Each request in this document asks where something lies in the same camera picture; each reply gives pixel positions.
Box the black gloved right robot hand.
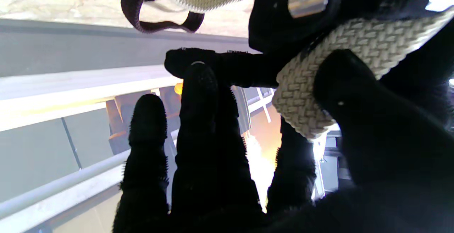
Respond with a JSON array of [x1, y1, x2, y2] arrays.
[[113, 50, 454, 233]]

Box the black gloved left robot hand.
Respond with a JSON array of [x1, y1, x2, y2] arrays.
[[164, 0, 436, 88]]

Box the dark brown woven belt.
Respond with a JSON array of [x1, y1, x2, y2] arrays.
[[100, 0, 205, 34]]

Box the grey kitchen counter wood top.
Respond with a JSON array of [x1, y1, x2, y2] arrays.
[[0, 18, 355, 233]]

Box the beige woven belt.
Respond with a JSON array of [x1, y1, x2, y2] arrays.
[[148, 0, 454, 140]]

